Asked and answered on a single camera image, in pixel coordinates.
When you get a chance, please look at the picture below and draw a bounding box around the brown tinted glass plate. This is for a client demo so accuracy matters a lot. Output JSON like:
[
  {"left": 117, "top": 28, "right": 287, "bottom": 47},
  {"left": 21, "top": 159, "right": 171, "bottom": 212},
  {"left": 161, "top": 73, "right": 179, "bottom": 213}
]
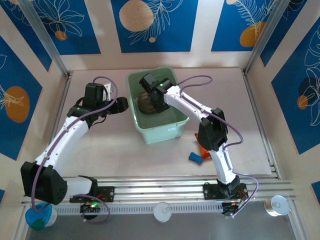
[{"left": 136, "top": 92, "right": 161, "bottom": 115}]

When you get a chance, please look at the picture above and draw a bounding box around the green plastic bin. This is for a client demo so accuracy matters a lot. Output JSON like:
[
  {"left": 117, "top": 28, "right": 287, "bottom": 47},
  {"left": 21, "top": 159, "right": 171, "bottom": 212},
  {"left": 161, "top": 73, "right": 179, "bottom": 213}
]
[{"left": 125, "top": 65, "right": 190, "bottom": 145}]

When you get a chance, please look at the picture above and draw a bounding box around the blue sponge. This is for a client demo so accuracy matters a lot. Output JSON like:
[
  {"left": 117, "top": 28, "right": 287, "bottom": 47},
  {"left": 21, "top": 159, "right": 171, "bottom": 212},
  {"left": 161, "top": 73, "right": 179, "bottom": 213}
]
[{"left": 187, "top": 151, "right": 205, "bottom": 166}]

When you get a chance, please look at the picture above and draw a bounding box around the orange snack bag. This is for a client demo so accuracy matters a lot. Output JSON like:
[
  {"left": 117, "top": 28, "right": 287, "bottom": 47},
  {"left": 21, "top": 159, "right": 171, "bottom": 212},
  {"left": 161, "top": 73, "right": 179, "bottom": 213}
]
[{"left": 194, "top": 133, "right": 213, "bottom": 160}]

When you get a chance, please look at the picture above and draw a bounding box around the white round can lid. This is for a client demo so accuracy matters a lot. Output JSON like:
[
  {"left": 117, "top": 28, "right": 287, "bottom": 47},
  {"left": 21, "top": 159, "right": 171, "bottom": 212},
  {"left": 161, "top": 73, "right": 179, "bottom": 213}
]
[{"left": 152, "top": 201, "right": 173, "bottom": 223}]

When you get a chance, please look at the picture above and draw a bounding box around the black controller board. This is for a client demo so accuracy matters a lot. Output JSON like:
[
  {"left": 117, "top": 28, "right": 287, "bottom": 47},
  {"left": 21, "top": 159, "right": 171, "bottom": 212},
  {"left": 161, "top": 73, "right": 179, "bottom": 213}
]
[
  {"left": 79, "top": 201, "right": 101, "bottom": 216},
  {"left": 221, "top": 201, "right": 243, "bottom": 217}
]

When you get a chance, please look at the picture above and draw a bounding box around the blue-lidded plastic container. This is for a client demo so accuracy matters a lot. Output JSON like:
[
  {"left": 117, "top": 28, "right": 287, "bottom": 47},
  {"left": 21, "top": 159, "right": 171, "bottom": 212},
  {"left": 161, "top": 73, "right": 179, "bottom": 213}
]
[{"left": 24, "top": 202, "right": 58, "bottom": 231}]

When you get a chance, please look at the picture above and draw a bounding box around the silver pull-tab can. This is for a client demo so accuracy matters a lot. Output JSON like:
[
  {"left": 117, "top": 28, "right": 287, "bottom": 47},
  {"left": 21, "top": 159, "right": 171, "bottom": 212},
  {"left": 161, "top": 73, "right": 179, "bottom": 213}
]
[{"left": 263, "top": 194, "right": 292, "bottom": 218}]

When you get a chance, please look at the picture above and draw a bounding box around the aluminium side rail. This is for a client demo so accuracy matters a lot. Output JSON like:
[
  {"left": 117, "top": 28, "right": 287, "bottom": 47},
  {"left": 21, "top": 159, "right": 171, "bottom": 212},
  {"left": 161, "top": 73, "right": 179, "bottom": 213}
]
[
  {"left": 43, "top": 72, "right": 74, "bottom": 161},
  {"left": 241, "top": 69, "right": 283, "bottom": 180}
]

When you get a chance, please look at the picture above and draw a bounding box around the aluminium corner post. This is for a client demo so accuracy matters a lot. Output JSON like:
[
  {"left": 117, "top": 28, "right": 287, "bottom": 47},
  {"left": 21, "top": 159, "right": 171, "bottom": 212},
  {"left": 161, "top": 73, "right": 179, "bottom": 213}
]
[
  {"left": 242, "top": 0, "right": 293, "bottom": 77},
  {"left": 17, "top": 0, "right": 74, "bottom": 79}
]

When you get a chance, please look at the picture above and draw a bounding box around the aluminium front rail bed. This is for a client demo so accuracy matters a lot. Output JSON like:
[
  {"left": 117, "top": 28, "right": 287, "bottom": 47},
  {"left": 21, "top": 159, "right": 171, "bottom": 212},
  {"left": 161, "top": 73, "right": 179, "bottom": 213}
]
[{"left": 21, "top": 174, "right": 298, "bottom": 208}]

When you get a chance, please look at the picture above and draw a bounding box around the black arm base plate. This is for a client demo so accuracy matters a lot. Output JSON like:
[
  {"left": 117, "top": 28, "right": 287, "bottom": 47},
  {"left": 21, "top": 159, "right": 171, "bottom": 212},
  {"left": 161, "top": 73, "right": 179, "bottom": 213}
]
[
  {"left": 202, "top": 182, "right": 248, "bottom": 201},
  {"left": 69, "top": 186, "right": 116, "bottom": 203}
]

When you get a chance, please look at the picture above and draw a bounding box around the white slotted cable duct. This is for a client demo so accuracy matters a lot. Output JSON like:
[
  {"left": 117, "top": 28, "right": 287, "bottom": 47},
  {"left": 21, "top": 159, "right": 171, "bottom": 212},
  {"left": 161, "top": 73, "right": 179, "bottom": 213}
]
[{"left": 53, "top": 201, "right": 223, "bottom": 216}]

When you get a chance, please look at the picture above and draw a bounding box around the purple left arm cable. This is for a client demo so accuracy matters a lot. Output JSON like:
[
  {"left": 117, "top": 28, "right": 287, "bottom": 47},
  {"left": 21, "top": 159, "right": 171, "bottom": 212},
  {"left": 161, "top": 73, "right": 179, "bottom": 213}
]
[{"left": 31, "top": 75, "right": 118, "bottom": 224}]

